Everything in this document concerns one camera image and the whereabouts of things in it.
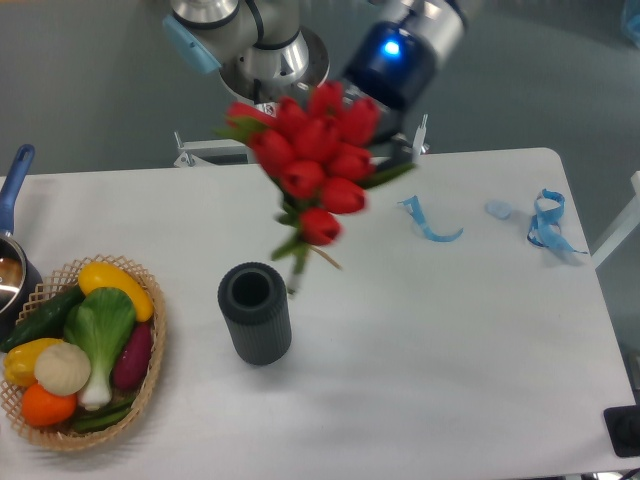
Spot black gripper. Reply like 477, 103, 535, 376
339, 1, 470, 168

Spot red tulip bouquet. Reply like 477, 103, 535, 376
218, 81, 416, 295

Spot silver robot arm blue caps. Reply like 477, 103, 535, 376
163, 1, 481, 171

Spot dark grey ribbed vase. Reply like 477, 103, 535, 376
217, 262, 292, 366

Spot blue ribbon strip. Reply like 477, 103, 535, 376
398, 195, 464, 243

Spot blue tangled ribbon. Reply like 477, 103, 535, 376
526, 189, 588, 254

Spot purple sweet potato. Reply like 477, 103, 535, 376
112, 323, 153, 391

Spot green bok choy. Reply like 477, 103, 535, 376
63, 287, 136, 411

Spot black device table corner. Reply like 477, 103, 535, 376
603, 405, 639, 458

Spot dark green cucumber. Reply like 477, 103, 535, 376
1, 285, 85, 353

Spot green bean pods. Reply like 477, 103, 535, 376
70, 397, 134, 434

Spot yellow bell pepper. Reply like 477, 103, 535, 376
3, 338, 63, 388

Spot woven wicker basket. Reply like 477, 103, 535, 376
1, 254, 167, 452

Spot orange fruit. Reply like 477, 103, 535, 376
21, 384, 77, 427

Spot white frame right edge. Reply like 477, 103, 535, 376
591, 171, 639, 269

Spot blue handled saucepan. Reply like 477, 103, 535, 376
1, 144, 42, 341

